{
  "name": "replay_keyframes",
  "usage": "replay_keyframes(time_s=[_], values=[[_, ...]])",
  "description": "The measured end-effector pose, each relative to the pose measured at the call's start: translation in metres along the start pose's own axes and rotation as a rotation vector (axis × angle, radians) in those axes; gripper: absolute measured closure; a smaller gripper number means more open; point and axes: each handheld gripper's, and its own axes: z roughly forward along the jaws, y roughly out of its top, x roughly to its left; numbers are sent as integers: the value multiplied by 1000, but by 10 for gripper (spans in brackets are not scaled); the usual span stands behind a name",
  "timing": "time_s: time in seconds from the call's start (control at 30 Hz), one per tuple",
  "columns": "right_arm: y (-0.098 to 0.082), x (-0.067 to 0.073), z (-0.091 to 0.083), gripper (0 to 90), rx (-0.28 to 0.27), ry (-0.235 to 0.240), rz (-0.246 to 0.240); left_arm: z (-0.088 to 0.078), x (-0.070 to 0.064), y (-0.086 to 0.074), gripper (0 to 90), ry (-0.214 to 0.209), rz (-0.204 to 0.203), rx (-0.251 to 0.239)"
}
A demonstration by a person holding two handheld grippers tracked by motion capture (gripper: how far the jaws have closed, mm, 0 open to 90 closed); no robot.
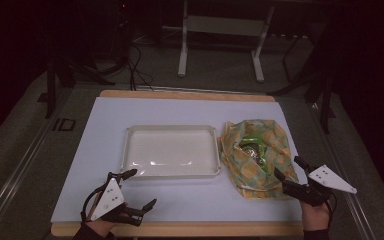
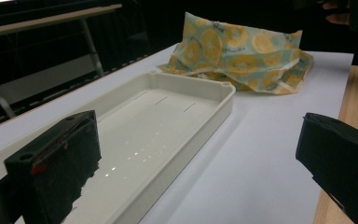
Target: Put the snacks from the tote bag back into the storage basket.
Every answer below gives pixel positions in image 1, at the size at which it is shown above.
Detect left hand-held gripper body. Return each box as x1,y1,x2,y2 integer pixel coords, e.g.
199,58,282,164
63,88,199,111
90,172,146,227

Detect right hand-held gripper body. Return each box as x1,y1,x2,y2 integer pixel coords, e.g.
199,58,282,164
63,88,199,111
282,164,358,207

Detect yellow green patterned plastic bag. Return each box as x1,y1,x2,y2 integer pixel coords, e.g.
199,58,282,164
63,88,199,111
218,119,300,201

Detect person's left hand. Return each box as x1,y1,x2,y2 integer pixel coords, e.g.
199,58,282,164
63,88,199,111
85,214,122,236

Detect person's right hand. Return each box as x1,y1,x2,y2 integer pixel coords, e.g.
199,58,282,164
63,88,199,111
300,200,332,232

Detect green packet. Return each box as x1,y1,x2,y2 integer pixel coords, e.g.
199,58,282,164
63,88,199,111
238,133,269,175

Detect white table mat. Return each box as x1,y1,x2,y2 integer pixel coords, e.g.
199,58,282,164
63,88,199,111
50,96,309,224

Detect white plastic tray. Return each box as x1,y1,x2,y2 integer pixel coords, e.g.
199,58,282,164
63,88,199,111
120,124,223,181

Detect black tripod stand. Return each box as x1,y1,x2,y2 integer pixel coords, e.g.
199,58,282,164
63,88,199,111
268,63,337,135
36,49,117,120

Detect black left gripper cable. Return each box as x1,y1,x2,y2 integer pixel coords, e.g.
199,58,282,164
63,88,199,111
80,184,114,223

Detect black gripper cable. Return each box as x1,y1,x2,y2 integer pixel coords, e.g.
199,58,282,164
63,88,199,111
325,192,338,223
80,184,114,223

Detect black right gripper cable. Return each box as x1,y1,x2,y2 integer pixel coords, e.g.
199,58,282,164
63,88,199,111
325,192,338,223

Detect black floor cables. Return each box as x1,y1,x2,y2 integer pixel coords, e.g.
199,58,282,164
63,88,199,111
125,42,155,92

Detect white metal stand frame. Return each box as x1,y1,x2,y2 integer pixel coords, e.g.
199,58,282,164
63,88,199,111
177,0,277,84

